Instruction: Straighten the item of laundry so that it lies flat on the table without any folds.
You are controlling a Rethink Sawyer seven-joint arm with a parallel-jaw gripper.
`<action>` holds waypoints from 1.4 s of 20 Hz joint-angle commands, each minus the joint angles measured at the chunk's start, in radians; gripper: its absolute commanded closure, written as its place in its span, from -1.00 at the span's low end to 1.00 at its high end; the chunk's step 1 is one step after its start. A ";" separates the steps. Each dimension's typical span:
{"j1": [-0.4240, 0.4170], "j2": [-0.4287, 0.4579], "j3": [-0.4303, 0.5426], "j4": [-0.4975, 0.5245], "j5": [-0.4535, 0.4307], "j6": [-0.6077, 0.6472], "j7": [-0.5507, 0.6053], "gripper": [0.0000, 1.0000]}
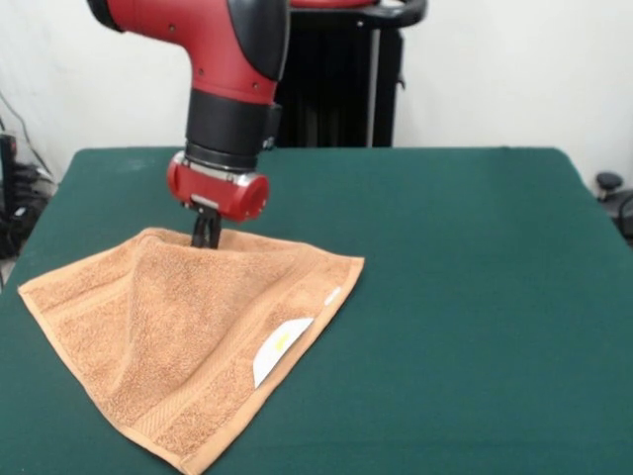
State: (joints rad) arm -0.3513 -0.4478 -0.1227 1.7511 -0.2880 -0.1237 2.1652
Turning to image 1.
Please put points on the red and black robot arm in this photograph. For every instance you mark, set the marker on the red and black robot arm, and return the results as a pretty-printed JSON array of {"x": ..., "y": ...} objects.
[{"x": 212, "y": 74}]

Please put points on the tan terry towel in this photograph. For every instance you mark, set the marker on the tan terry towel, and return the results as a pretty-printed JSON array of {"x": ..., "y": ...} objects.
[{"x": 198, "y": 336}]

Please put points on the dark green table cloth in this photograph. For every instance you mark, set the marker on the dark green table cloth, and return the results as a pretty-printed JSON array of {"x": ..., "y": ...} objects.
[{"x": 494, "y": 346}]

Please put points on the black box with red light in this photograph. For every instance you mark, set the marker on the black box with red light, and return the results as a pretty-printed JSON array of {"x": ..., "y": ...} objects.
[{"x": 7, "y": 168}]

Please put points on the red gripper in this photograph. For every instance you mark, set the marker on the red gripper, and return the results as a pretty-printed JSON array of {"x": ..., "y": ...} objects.
[{"x": 217, "y": 193}]

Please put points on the black chair base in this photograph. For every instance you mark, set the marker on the black chair base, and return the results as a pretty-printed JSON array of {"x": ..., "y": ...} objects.
[{"x": 609, "y": 180}]

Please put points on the red robot base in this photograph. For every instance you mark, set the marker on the red robot base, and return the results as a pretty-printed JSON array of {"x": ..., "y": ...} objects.
[{"x": 331, "y": 2}]

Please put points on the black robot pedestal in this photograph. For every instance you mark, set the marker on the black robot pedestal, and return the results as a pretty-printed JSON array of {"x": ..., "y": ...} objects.
[{"x": 346, "y": 99}]

